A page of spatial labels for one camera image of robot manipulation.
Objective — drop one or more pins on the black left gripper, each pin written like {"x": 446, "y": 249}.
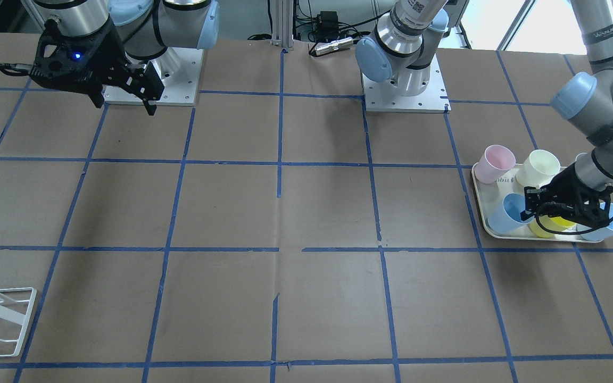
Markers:
{"x": 566, "y": 192}

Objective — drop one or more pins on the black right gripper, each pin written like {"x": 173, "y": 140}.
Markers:
{"x": 105, "y": 55}

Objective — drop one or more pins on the light blue plastic cup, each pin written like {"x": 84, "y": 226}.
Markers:
{"x": 599, "y": 234}

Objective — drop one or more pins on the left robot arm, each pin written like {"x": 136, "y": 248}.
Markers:
{"x": 400, "y": 45}

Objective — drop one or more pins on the cream plastic cup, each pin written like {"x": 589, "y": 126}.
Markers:
{"x": 540, "y": 167}

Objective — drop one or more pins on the cream plastic tray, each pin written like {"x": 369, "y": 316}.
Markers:
{"x": 489, "y": 196}

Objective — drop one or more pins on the yellow plastic cup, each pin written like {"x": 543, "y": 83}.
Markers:
{"x": 545, "y": 226}

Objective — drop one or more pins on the grey plastic cup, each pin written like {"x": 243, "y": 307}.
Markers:
{"x": 580, "y": 156}

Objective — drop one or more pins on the silver cylindrical tool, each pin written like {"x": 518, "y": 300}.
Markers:
{"x": 322, "y": 48}

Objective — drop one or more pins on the pink plastic cup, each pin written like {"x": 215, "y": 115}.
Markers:
{"x": 495, "y": 162}

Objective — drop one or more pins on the light blue transferred cup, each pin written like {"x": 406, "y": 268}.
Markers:
{"x": 506, "y": 216}

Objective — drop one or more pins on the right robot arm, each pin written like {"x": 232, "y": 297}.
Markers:
{"x": 147, "y": 28}

